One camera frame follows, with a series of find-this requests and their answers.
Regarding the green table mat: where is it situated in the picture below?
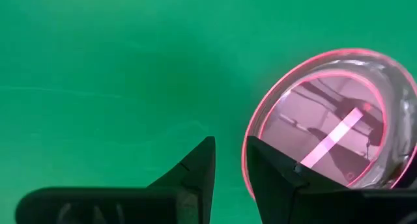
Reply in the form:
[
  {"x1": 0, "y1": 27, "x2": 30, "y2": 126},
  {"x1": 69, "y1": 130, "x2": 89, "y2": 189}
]
[{"x1": 0, "y1": 0, "x2": 417, "y2": 224}]

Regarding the transparent pink plate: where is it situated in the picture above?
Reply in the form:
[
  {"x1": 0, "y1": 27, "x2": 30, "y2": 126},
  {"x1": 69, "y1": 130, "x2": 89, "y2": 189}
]
[{"x1": 240, "y1": 48, "x2": 417, "y2": 201}]

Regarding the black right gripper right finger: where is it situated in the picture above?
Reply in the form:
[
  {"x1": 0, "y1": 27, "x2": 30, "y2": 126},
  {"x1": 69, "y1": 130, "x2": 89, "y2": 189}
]
[{"x1": 246, "y1": 135, "x2": 417, "y2": 224}]

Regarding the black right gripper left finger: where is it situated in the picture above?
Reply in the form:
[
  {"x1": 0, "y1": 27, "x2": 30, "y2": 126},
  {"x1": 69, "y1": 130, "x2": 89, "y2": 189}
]
[{"x1": 14, "y1": 135, "x2": 216, "y2": 224}]

